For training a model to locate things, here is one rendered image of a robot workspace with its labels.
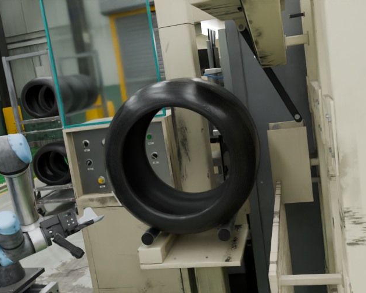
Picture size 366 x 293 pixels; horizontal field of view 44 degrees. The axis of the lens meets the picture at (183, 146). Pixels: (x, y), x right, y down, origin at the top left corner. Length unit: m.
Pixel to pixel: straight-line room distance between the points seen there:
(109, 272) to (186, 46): 1.28
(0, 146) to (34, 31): 11.17
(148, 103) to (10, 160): 0.57
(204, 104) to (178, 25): 0.49
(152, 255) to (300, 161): 0.66
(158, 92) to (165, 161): 0.79
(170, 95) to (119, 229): 1.06
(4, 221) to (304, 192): 1.09
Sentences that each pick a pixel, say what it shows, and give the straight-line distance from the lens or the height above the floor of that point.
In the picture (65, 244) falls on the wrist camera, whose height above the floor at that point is 0.96.
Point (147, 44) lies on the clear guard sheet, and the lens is 2.20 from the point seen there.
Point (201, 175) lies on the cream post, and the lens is 1.91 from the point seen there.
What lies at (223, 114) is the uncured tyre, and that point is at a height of 1.31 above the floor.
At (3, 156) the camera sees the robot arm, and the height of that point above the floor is 1.26.
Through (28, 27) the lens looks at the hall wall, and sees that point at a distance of 13.06.
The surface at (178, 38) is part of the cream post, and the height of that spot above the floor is 1.60.
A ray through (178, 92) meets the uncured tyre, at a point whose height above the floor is 1.40.
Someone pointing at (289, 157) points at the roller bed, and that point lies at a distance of 1.79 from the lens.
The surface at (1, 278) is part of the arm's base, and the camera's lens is 2.04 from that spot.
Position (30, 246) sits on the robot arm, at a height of 0.99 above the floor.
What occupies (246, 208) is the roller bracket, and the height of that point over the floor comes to 0.87.
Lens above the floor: 1.47
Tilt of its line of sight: 9 degrees down
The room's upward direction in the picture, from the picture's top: 8 degrees counter-clockwise
